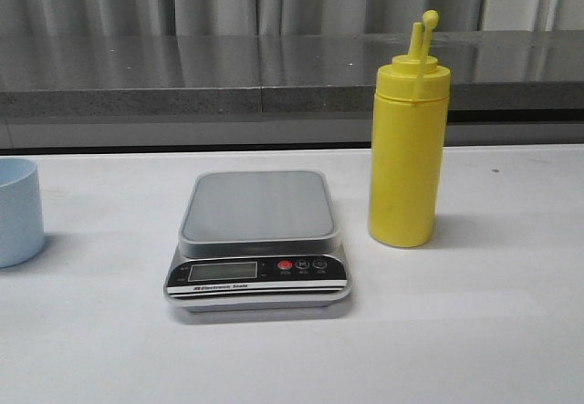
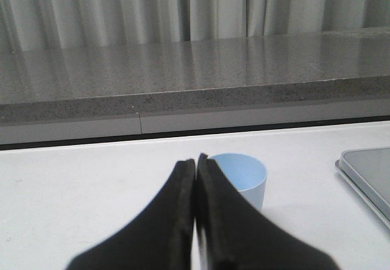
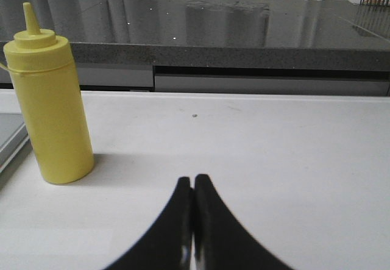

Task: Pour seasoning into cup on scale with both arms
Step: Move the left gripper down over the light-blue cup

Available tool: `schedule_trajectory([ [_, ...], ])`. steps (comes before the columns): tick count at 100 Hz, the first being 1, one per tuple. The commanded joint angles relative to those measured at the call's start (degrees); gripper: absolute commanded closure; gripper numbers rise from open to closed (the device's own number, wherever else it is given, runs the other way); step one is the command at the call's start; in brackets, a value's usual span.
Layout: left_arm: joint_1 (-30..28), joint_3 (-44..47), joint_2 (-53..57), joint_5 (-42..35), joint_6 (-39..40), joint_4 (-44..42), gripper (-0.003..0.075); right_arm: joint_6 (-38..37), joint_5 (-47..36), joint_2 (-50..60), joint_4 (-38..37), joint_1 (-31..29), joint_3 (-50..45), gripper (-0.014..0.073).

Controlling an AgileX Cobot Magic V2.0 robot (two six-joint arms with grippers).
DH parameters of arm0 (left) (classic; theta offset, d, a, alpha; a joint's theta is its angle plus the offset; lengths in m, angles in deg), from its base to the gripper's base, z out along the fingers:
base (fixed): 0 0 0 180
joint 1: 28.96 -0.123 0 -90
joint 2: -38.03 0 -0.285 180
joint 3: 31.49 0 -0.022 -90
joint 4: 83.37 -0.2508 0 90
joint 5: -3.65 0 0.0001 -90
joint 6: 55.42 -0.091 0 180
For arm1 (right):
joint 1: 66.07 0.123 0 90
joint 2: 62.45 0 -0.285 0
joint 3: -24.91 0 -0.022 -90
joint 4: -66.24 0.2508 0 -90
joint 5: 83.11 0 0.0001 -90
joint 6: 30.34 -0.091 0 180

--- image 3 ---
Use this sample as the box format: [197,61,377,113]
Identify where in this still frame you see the yellow squeeze bottle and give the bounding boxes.
[3,2,94,184]

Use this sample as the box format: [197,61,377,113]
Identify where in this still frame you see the silver digital kitchen scale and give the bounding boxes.
[1,113,29,172]

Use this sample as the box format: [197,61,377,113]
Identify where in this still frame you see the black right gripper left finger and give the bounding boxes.
[106,177,193,269]

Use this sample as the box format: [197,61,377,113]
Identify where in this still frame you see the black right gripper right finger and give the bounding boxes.
[194,174,290,269]

